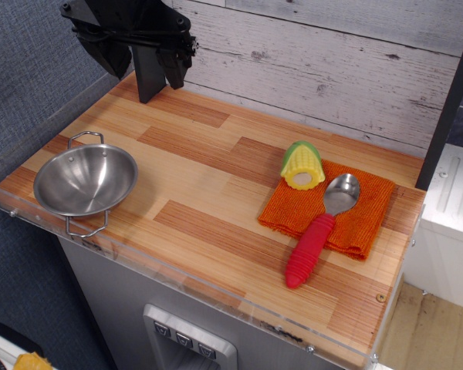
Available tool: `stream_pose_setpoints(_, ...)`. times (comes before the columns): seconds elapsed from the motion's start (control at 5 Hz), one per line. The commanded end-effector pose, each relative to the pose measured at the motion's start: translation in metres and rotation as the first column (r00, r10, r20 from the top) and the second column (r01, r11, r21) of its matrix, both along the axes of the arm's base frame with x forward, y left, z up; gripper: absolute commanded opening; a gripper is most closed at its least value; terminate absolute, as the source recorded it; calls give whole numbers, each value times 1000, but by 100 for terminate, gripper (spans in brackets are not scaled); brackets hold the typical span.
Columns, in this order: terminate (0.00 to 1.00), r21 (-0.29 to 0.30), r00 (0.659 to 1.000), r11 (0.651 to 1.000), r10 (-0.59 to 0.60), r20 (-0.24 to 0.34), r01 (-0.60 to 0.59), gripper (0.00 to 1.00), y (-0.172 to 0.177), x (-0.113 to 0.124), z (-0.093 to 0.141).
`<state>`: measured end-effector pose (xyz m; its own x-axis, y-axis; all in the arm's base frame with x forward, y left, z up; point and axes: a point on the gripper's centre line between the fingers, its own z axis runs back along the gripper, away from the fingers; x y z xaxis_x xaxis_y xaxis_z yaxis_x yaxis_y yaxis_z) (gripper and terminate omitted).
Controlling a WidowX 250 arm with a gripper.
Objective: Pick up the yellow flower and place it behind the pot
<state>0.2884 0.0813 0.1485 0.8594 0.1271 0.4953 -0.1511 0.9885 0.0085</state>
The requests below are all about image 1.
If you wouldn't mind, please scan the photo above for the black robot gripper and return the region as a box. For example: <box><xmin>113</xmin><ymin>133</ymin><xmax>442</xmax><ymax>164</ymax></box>
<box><xmin>60</xmin><ymin>1</ymin><xmax>196</xmax><ymax>89</ymax></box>

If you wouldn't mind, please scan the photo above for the yellow toy corn cob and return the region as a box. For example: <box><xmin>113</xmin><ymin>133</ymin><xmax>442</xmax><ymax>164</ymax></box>
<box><xmin>280</xmin><ymin>141</ymin><xmax>326</xmax><ymax>190</ymax></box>

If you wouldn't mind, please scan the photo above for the orange knitted cloth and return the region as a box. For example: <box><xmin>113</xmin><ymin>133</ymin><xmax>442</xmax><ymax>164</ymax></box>
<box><xmin>257</xmin><ymin>158</ymin><xmax>397</xmax><ymax>262</ymax></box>

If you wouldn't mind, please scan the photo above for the grey toy fridge cabinet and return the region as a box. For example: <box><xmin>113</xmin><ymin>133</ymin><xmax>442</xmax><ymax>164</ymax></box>
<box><xmin>60</xmin><ymin>239</ymin><xmax>339</xmax><ymax>369</ymax></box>

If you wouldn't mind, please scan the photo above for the silver dispenser button panel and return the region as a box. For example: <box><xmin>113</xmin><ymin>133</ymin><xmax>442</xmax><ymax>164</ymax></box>
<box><xmin>143</xmin><ymin>304</ymin><xmax>238</xmax><ymax>369</ymax></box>

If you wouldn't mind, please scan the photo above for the yellow object bottom left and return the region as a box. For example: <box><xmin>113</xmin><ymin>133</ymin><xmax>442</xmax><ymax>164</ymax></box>
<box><xmin>12</xmin><ymin>352</ymin><xmax>53</xmax><ymax>370</ymax></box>

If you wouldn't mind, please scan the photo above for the clear acrylic edge guard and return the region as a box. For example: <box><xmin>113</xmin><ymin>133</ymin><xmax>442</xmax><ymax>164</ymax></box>
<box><xmin>0</xmin><ymin>75</ymin><xmax>424</xmax><ymax>369</ymax></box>

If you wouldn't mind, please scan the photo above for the white toy sink unit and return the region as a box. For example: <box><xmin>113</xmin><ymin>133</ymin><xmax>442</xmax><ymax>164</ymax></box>
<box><xmin>403</xmin><ymin>144</ymin><xmax>463</xmax><ymax>307</ymax></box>

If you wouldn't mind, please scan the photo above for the black vertical post left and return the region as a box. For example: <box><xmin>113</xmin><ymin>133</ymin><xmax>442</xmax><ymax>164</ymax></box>
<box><xmin>131</xmin><ymin>45</ymin><xmax>166</xmax><ymax>103</ymax></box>

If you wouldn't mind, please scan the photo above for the black vertical post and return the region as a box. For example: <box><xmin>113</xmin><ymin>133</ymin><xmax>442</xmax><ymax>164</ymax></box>
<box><xmin>415</xmin><ymin>53</ymin><xmax>463</xmax><ymax>190</ymax></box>
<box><xmin>131</xmin><ymin>45</ymin><xmax>166</xmax><ymax>103</ymax></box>

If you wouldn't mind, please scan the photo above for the stainless steel two-handled pot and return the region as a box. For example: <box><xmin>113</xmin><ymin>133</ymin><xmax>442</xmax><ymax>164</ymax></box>
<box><xmin>33</xmin><ymin>131</ymin><xmax>138</xmax><ymax>238</ymax></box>

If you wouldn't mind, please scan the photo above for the metal spoon with red handle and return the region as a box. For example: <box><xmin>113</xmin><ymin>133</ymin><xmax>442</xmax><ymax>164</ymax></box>
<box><xmin>285</xmin><ymin>173</ymin><xmax>360</xmax><ymax>289</ymax></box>

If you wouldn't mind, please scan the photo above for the black vertical post right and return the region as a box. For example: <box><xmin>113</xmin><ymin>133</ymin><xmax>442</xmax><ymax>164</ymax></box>
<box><xmin>415</xmin><ymin>53</ymin><xmax>463</xmax><ymax>190</ymax></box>

